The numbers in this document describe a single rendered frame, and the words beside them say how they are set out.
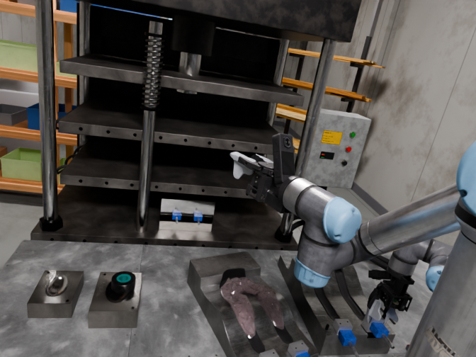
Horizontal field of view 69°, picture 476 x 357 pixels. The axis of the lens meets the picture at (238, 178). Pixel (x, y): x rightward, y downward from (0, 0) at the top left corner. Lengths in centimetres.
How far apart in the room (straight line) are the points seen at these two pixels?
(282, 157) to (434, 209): 31
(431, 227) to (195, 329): 86
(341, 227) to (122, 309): 82
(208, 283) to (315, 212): 75
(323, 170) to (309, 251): 127
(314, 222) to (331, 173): 130
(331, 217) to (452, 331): 24
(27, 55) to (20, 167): 103
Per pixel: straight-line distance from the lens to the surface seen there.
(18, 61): 355
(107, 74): 165
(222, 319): 120
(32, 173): 379
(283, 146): 77
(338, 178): 199
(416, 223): 70
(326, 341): 128
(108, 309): 125
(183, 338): 125
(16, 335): 132
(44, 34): 159
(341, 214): 64
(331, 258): 71
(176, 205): 176
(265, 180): 77
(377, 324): 133
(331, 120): 187
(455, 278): 54
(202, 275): 133
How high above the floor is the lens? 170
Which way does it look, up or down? 20 degrees down
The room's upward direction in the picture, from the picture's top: 10 degrees clockwise
